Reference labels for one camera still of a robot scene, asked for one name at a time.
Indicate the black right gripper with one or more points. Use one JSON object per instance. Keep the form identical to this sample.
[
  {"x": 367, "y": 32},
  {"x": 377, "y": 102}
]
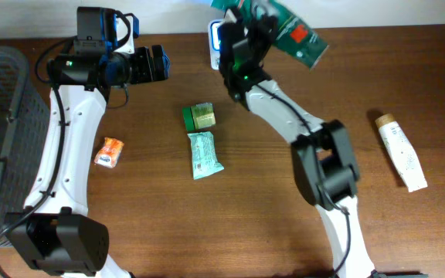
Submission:
[{"x": 259, "y": 31}]

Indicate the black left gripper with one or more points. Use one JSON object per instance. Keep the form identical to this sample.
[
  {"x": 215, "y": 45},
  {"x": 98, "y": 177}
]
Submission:
[{"x": 145, "y": 72}]

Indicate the green white wipes pack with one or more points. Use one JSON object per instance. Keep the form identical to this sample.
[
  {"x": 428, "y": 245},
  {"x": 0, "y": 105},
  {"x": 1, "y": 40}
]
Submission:
[{"x": 294, "y": 36}]

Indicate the green lid spice jar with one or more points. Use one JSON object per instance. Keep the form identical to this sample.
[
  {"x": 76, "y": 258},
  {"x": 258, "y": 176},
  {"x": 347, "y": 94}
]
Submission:
[{"x": 199, "y": 116}]

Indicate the orange red snack packet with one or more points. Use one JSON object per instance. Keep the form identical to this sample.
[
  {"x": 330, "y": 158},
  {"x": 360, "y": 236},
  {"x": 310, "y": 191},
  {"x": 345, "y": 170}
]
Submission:
[{"x": 110, "y": 152}]

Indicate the mint green tissue pack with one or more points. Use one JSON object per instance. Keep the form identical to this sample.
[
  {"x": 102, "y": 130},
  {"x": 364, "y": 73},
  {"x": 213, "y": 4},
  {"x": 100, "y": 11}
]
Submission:
[{"x": 204, "y": 160}]

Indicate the white tube carton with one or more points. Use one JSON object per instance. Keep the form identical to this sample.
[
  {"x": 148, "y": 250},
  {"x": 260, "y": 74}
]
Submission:
[{"x": 401, "y": 153}]

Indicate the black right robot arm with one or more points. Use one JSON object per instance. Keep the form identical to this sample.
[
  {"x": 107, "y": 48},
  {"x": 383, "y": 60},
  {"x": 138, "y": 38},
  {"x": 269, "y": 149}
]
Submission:
[{"x": 324, "y": 165}]

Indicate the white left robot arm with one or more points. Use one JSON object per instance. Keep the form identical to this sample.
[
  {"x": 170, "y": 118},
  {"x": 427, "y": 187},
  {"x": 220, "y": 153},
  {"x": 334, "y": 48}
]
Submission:
[{"x": 53, "y": 232}]

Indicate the grey plastic mesh basket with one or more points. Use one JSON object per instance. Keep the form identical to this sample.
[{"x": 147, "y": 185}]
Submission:
[{"x": 24, "y": 119}]

